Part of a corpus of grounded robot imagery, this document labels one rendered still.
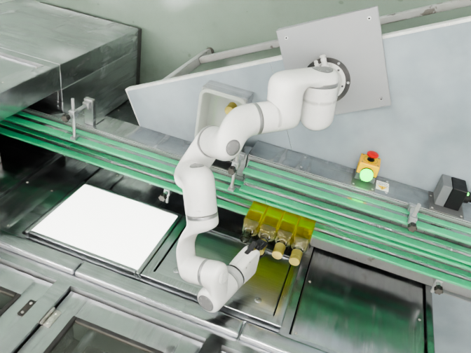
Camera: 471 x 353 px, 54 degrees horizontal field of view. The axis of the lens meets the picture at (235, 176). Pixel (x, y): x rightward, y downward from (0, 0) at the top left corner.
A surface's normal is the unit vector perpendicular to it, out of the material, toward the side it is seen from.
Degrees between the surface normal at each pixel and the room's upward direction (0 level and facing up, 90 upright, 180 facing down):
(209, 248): 90
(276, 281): 90
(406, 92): 0
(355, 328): 91
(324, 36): 3
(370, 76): 3
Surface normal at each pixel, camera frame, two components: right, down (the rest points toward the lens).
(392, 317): 0.14, -0.83
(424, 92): -0.32, 0.49
